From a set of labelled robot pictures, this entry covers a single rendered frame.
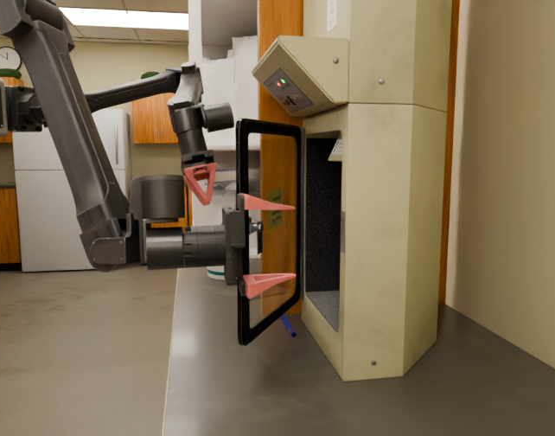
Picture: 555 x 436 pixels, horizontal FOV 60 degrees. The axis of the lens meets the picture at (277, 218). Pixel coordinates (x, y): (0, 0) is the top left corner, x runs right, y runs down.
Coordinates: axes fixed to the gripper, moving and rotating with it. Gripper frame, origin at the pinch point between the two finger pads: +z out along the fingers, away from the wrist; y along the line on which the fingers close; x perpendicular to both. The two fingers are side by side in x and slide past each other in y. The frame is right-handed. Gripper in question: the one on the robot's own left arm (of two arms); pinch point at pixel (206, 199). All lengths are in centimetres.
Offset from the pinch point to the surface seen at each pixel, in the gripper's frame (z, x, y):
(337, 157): 0.8, -23.3, -19.4
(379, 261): 21.1, -22.9, -25.6
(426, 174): 8.4, -37.0, -24.2
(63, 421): 65, 77, 169
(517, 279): 33, -59, -11
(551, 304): 38, -57, -20
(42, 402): 56, 90, 190
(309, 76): -9.9, -16.6, -33.1
